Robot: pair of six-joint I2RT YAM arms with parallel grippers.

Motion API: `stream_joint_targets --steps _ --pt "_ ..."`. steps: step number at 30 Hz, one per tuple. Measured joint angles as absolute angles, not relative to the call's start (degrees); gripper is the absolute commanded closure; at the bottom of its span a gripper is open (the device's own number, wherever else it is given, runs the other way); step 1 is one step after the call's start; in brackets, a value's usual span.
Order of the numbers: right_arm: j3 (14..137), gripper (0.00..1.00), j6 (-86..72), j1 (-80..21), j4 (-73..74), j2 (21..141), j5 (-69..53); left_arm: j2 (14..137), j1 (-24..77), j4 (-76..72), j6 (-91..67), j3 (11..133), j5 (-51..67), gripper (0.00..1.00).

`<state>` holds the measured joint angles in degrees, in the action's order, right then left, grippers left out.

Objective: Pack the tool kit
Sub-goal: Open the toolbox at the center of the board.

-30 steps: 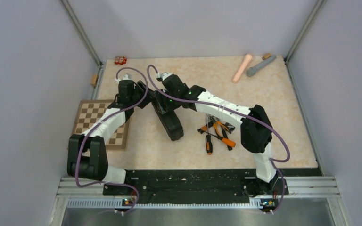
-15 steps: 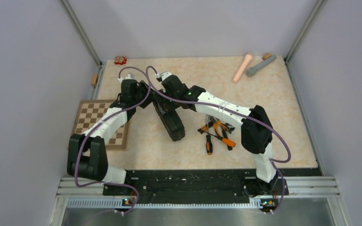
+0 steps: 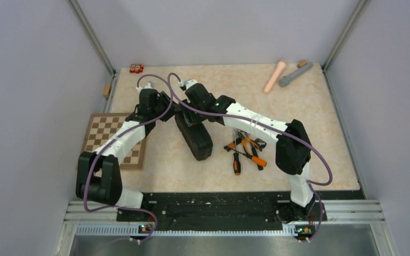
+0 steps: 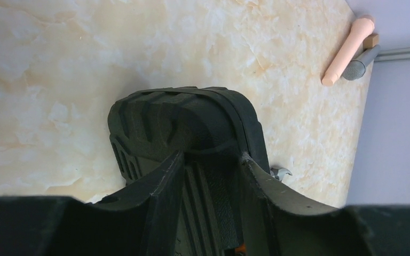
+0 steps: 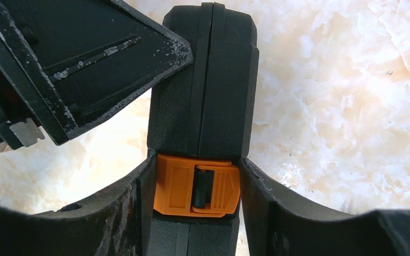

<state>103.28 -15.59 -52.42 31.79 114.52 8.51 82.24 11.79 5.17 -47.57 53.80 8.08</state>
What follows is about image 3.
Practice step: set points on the left wooden block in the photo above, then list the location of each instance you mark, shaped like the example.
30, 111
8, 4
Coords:
107, 91

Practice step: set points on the back wooden block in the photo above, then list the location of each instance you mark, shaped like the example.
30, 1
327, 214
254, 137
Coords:
302, 63

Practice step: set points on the aluminium frame rail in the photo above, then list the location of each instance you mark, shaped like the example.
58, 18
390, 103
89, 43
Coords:
339, 212

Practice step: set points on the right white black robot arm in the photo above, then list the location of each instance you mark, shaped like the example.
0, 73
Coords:
291, 141

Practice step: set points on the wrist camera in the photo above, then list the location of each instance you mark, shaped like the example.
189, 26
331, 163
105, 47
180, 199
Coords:
185, 85
150, 85

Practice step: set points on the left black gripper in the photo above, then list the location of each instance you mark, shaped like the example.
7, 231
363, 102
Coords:
164, 98

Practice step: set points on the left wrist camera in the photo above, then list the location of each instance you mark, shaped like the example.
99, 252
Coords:
150, 85

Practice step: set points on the wooden block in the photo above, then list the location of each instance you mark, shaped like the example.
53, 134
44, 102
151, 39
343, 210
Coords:
302, 63
107, 91

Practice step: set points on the wooden chessboard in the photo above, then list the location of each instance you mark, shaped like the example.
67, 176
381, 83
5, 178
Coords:
102, 127

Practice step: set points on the long orange handled screwdriver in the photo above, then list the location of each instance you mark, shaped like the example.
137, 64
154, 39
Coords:
255, 159

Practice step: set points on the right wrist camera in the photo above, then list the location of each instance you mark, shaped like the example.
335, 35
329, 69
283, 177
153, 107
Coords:
185, 85

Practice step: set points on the black plastic tool case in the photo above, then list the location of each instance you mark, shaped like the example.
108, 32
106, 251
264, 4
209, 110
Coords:
197, 138

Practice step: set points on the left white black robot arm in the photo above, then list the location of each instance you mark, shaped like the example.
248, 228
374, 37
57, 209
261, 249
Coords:
98, 172

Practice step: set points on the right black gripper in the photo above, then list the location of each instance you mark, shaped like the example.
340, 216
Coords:
194, 119

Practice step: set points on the grey toy microphone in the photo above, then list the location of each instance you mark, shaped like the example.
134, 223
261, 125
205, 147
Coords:
286, 80

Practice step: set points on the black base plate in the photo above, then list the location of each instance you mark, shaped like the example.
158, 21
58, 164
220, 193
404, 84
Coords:
239, 211

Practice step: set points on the red toy car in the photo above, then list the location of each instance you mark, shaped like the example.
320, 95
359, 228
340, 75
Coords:
136, 68

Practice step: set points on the pink toy microphone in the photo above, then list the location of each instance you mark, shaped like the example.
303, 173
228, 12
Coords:
281, 65

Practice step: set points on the orange handled pliers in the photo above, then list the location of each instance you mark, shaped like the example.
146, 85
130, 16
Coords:
262, 144

